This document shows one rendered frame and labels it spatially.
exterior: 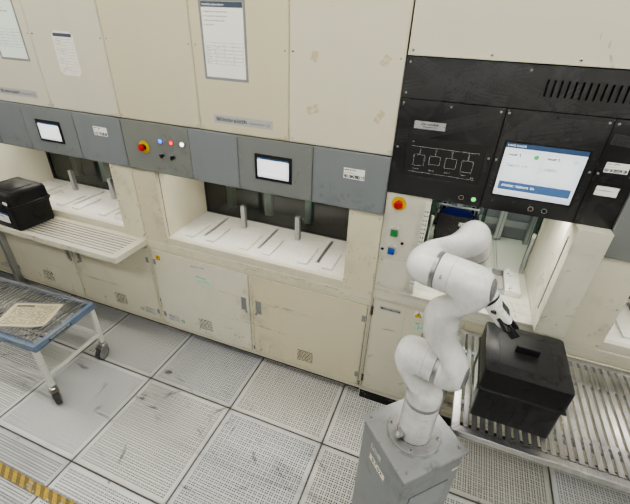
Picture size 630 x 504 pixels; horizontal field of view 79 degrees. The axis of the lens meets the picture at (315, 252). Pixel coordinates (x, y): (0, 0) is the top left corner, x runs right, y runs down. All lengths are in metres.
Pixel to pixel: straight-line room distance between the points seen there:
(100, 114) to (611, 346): 2.82
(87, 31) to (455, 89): 1.80
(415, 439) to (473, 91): 1.29
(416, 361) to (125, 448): 1.80
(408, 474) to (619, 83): 1.48
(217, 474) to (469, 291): 1.76
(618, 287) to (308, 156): 1.43
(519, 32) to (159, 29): 1.52
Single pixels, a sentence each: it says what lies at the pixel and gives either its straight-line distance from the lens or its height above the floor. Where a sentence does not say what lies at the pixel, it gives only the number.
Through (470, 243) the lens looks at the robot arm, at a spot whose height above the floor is 1.57.
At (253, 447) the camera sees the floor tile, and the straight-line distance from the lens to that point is 2.43.
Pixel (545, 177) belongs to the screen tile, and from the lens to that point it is 1.76.
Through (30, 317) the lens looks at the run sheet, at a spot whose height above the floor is 0.46.
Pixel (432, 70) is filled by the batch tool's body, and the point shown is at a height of 1.91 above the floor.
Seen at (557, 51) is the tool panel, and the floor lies 1.99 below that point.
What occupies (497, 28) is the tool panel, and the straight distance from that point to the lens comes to 1.65.
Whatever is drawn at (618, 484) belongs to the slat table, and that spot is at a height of 0.76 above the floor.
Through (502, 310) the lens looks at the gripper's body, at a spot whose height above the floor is 1.20.
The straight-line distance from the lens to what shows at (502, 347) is 1.67.
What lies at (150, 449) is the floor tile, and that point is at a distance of 2.54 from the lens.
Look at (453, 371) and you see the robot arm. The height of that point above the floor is 1.19.
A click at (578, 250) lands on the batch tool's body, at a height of 1.31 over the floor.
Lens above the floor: 2.05
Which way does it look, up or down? 31 degrees down
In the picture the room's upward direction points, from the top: 2 degrees clockwise
